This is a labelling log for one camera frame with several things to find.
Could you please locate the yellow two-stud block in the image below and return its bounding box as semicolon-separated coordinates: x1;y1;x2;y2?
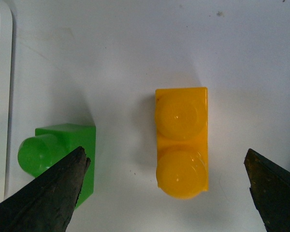
155;87;209;200

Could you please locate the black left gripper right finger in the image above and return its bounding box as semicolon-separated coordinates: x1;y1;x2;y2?
244;148;290;232

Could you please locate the green two-stud block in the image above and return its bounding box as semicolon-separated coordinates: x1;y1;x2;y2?
17;123;96;207

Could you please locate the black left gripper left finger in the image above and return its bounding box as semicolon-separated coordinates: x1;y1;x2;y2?
0;146;91;232

